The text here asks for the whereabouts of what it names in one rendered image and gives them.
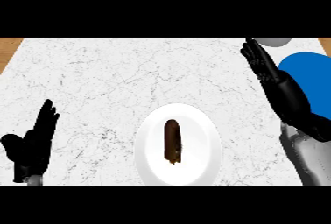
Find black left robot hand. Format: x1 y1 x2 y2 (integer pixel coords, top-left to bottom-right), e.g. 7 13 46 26
0 98 60 184

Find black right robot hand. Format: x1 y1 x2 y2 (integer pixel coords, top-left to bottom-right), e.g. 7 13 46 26
239 37 331 143

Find blue round plate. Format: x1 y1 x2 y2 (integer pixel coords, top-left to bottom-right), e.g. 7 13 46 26
276 52 331 121

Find brown sweet potato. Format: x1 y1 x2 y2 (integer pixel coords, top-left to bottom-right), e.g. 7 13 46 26
162 118 183 165

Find white oval plate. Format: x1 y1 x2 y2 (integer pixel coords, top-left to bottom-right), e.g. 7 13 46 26
133 102 223 187

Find grey round object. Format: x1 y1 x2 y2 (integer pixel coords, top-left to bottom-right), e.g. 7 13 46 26
252 38 295 48

